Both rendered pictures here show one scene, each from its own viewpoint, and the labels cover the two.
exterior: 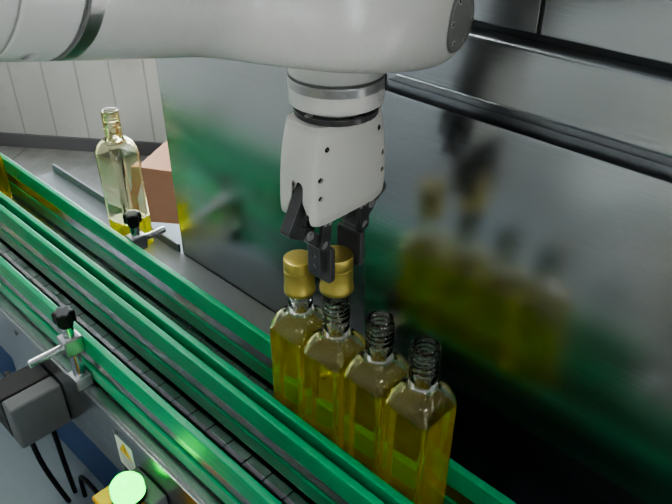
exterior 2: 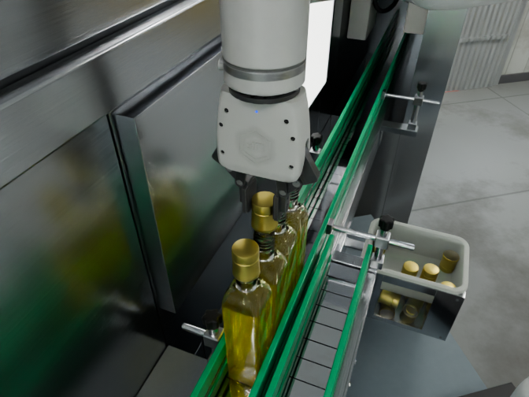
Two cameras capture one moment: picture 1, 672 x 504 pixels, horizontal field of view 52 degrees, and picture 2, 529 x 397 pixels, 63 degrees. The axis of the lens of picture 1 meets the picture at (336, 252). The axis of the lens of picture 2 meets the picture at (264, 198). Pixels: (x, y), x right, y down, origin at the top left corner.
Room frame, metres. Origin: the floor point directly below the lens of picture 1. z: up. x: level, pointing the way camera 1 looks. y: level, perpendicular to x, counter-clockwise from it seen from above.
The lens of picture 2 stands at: (0.74, 0.39, 1.71)
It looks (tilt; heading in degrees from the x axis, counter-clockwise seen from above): 39 degrees down; 248
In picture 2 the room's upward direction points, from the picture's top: straight up
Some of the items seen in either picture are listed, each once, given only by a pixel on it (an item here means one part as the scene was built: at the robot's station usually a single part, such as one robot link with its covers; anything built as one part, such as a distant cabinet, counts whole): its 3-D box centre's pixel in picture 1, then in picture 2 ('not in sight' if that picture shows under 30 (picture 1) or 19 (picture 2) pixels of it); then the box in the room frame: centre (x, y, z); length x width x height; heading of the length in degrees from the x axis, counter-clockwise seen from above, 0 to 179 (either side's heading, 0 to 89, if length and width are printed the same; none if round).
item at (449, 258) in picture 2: not in sight; (449, 261); (0.08, -0.08, 0.96); 0.04 x 0.04 x 0.04
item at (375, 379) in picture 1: (375, 426); (275, 274); (0.54, -0.04, 1.16); 0.06 x 0.06 x 0.21; 46
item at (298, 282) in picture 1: (299, 273); (246, 259); (0.62, 0.04, 1.31); 0.04 x 0.04 x 0.04
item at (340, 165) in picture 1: (336, 153); (264, 123); (0.58, 0.00, 1.47); 0.10 x 0.07 x 0.11; 136
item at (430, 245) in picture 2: not in sight; (412, 264); (0.17, -0.10, 0.97); 0.22 x 0.17 x 0.09; 136
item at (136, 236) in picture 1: (148, 242); not in sight; (1.00, 0.32, 1.11); 0.07 x 0.04 x 0.13; 136
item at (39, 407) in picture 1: (30, 404); not in sight; (0.77, 0.47, 0.96); 0.08 x 0.08 x 0.08; 46
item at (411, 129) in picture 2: not in sight; (406, 116); (-0.12, -0.55, 1.07); 0.17 x 0.05 x 0.23; 136
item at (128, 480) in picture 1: (127, 487); not in sight; (0.58, 0.27, 1.01); 0.04 x 0.04 x 0.03
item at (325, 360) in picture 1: (336, 402); (264, 301); (0.58, 0.00, 1.16); 0.06 x 0.06 x 0.21; 46
